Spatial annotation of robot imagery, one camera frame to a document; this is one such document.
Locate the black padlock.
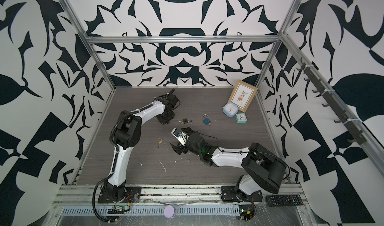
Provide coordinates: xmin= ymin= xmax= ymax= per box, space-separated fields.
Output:
xmin=179 ymin=118 xmax=193 ymax=125

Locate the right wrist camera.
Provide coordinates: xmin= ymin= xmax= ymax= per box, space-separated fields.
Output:
xmin=171 ymin=128 xmax=187 ymax=146

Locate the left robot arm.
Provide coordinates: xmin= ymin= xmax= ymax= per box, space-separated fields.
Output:
xmin=102 ymin=89 xmax=179 ymax=201

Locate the purple round cap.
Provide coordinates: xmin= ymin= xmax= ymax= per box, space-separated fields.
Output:
xmin=164 ymin=205 xmax=176 ymax=219

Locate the blue round alarm clock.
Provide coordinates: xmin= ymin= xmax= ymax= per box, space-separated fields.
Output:
xmin=223 ymin=102 xmax=239 ymax=118

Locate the black remote control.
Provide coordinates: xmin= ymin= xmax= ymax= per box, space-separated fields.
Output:
xmin=265 ymin=195 xmax=304 ymax=207

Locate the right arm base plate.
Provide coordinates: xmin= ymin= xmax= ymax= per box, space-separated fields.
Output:
xmin=221 ymin=186 xmax=263 ymax=203

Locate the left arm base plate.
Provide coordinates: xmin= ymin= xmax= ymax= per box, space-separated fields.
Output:
xmin=97 ymin=186 xmax=142 ymax=204

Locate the green square alarm clock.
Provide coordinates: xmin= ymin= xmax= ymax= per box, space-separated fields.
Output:
xmin=236 ymin=113 xmax=247 ymax=124

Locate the wooden picture frame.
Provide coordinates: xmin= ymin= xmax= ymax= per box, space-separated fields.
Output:
xmin=228 ymin=80 xmax=258 ymax=113

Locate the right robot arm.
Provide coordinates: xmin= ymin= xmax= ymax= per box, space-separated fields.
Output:
xmin=171 ymin=128 xmax=287 ymax=196

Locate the black wall hook rack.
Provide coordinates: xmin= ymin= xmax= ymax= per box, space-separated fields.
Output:
xmin=298 ymin=62 xmax=368 ymax=145

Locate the blue padlock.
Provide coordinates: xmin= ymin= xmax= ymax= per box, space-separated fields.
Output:
xmin=203 ymin=114 xmax=212 ymax=126

